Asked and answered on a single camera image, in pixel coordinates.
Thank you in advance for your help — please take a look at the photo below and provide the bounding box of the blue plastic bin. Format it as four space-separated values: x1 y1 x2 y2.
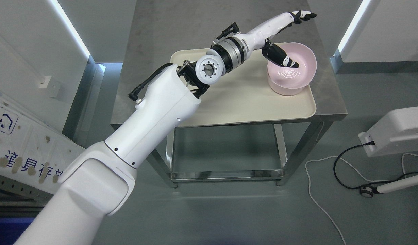
0 217 34 245

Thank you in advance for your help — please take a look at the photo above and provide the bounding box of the black power cable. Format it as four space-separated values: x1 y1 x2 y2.
333 142 418 190

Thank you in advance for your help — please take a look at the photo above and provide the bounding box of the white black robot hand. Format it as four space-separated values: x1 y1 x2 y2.
239 10 317 68

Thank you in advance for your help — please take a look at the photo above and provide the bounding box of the pink bowl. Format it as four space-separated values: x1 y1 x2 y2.
267 42 317 88
267 73 313 96

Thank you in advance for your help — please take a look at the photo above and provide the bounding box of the white stand leg with caster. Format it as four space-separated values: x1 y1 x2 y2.
359 173 418 198

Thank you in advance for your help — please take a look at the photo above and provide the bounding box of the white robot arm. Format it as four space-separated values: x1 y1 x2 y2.
15 24 267 245

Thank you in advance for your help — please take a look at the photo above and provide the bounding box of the white power cable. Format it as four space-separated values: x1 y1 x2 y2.
304 153 418 245

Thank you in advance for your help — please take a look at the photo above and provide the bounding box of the white machine on stand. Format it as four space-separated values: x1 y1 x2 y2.
358 107 418 157

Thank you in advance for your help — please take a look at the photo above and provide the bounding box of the beige plastic tray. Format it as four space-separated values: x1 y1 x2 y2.
179 42 317 128

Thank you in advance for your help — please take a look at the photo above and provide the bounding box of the white sign board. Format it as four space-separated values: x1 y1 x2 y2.
0 92 84 194

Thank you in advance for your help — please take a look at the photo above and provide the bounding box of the stainless steel table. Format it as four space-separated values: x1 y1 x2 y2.
110 0 347 186

